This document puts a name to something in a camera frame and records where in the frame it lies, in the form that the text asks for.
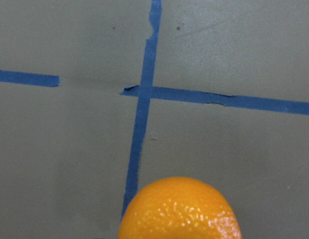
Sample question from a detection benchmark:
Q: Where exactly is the orange fruit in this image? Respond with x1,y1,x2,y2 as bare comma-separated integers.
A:
118,177,242,239

